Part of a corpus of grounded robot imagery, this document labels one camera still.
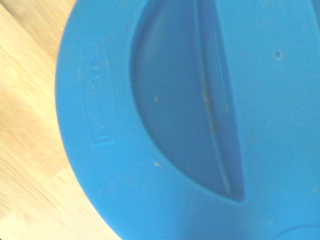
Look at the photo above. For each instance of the blue plastic pitcher lid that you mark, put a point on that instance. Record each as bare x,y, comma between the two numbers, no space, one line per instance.
262,125

